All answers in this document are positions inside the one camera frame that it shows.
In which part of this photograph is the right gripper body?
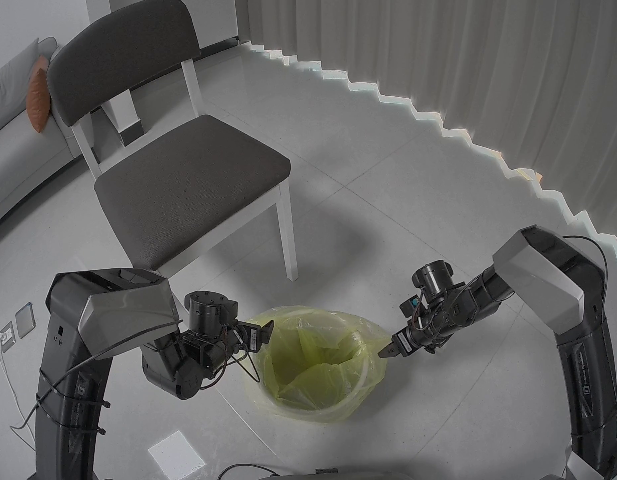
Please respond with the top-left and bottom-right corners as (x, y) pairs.
(392, 318), (442, 359)

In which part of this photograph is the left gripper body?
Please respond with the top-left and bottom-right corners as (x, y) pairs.
(228, 319), (264, 355)

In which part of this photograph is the yellow plastic bag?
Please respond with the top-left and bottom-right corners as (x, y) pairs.
(243, 305), (392, 423)

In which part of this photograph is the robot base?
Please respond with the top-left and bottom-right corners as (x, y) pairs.
(258, 467), (405, 480)

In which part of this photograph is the white trash bin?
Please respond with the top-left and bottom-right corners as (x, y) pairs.
(261, 310), (385, 415)

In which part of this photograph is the dark grey upholstered chair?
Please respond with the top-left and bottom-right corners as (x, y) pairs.
(47, 0), (298, 283)

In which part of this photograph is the pale grey sofa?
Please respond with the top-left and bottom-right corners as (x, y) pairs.
(0, 37), (85, 234)

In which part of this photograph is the white curtain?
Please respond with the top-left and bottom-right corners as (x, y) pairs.
(232, 0), (617, 270)

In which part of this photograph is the orange cushion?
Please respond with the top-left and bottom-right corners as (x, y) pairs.
(27, 55), (52, 134)

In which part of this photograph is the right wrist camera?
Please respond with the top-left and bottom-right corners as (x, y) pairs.
(400, 294), (424, 325)

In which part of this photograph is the black cable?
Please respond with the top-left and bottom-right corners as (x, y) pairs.
(222, 462), (275, 480)

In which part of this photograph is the white cable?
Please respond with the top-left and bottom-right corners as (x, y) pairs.
(0, 335), (38, 431)

